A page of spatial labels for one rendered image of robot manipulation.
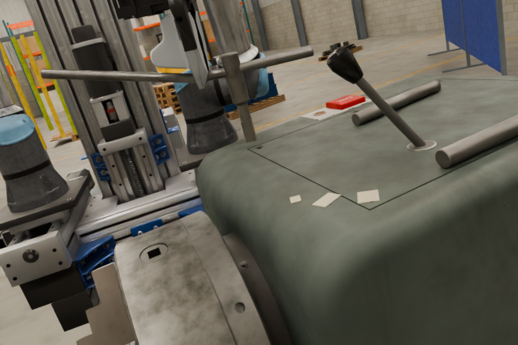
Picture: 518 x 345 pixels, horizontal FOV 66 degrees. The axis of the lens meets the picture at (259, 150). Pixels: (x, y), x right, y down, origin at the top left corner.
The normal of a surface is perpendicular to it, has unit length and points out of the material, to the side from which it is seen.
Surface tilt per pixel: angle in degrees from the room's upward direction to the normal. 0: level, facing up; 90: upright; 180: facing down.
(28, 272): 90
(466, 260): 90
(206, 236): 13
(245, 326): 56
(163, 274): 25
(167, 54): 94
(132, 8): 93
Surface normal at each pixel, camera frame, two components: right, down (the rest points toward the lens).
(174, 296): 0.02, -0.64
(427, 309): 0.38, 0.18
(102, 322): 0.17, -0.38
